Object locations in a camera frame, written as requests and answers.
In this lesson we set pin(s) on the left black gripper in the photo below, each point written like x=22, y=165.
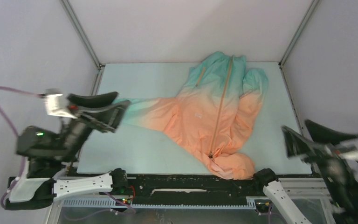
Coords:
x=106, y=118

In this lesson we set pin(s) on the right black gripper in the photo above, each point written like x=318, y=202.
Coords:
x=295, y=143

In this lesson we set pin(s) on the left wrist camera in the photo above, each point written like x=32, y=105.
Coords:
x=55, y=104

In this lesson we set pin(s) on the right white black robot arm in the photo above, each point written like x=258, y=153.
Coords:
x=329, y=151

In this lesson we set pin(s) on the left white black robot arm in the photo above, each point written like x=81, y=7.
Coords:
x=46, y=153

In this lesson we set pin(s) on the teal and orange jacket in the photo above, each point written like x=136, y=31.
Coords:
x=215, y=111

